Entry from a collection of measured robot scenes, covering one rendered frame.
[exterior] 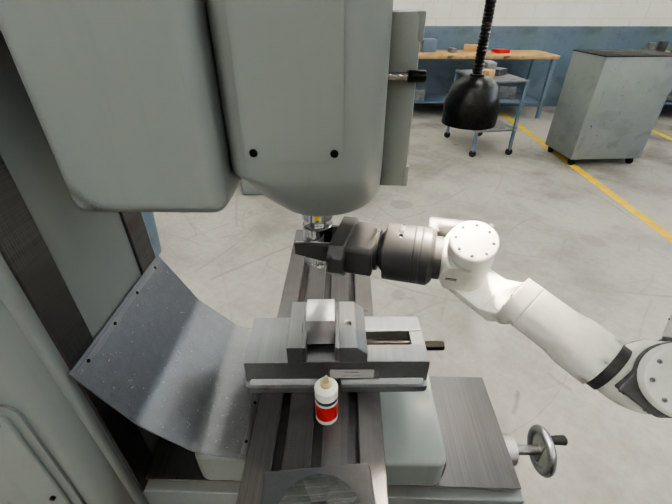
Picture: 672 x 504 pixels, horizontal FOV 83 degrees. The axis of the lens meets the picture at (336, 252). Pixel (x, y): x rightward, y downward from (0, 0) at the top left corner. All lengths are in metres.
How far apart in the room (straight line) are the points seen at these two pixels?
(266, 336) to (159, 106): 0.49
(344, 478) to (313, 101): 0.41
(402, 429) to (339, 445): 0.20
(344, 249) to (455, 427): 0.59
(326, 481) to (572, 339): 0.33
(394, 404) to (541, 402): 1.30
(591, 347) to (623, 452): 1.60
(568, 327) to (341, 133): 0.36
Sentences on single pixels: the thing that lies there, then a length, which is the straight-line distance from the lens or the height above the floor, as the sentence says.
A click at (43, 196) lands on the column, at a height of 1.34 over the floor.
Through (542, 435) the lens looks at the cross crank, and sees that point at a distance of 1.13.
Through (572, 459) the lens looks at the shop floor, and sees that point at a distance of 2.01.
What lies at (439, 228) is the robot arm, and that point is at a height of 1.27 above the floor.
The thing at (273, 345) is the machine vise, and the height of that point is 1.00.
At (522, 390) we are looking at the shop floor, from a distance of 2.13.
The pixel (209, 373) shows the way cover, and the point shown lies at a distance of 0.88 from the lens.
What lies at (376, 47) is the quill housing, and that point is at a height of 1.52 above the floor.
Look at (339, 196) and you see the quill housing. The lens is 0.48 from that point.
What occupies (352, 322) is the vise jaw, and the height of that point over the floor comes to 1.04.
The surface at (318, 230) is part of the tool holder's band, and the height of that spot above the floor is 1.27.
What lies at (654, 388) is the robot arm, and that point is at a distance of 0.54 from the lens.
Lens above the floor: 1.56
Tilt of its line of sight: 34 degrees down
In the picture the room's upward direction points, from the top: straight up
